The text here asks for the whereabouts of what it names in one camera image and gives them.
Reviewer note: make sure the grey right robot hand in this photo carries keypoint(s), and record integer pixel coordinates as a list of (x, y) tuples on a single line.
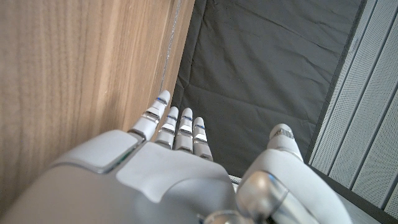
[(140, 186)]

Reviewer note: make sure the black fabric mat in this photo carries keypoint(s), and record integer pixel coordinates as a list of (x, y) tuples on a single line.
[(264, 62)]

